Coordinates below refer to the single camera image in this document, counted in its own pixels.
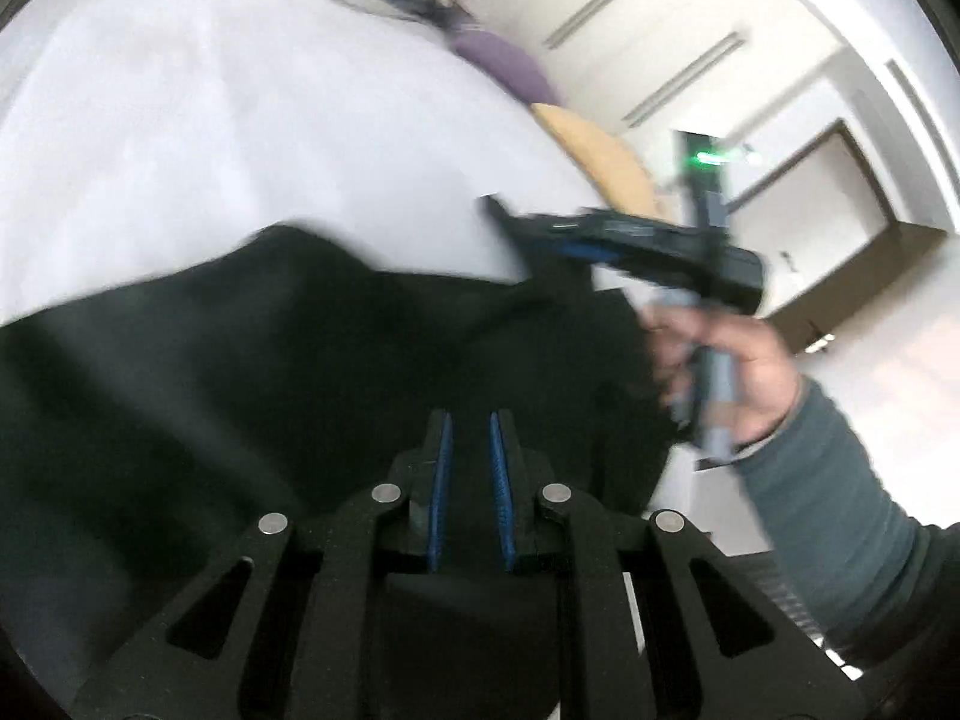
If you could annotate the person's right hand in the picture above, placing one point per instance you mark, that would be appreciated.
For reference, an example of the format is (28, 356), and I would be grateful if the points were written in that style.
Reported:
(757, 367)

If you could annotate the white bed sheet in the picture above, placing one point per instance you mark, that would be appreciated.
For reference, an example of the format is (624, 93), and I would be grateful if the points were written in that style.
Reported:
(225, 127)

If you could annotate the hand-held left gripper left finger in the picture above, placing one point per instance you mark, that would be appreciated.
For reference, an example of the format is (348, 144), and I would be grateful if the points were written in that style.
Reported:
(441, 487)

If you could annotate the black pants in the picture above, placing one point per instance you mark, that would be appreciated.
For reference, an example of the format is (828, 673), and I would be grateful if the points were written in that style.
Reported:
(225, 360)

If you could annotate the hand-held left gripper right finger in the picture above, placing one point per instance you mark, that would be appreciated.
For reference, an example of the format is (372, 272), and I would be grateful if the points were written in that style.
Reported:
(501, 491)

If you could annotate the purple pillow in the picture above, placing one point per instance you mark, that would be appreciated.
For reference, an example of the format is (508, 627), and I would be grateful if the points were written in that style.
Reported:
(502, 64)

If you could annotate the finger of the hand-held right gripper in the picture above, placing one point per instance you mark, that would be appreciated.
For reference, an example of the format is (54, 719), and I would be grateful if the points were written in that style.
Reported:
(536, 221)
(574, 251)

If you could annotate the linear air vent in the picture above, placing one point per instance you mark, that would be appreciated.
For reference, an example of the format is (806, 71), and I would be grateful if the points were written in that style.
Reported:
(682, 79)
(596, 6)

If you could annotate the yellow pillow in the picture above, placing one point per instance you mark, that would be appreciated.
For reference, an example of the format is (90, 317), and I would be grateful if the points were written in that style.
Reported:
(600, 154)

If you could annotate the person's right forearm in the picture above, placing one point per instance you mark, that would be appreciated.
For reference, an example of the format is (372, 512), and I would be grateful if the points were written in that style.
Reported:
(832, 510)

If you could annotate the wooden door frame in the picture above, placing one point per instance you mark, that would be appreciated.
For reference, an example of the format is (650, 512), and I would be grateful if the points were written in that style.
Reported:
(877, 187)

